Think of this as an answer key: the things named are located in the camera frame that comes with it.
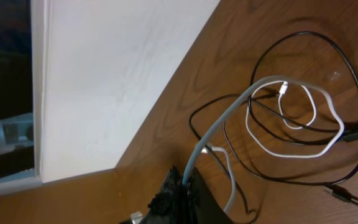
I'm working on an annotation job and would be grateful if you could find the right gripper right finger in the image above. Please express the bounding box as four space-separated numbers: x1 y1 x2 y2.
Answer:
187 168 233 224

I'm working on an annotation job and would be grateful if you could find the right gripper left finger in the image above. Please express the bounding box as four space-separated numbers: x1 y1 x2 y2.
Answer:
140 166 184 224

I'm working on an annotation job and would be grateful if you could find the white usb cable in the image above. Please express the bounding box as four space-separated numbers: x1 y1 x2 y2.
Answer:
181 75 345 214

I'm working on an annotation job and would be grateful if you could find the thin black cable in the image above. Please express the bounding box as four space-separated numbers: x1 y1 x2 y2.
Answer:
188 30 358 224

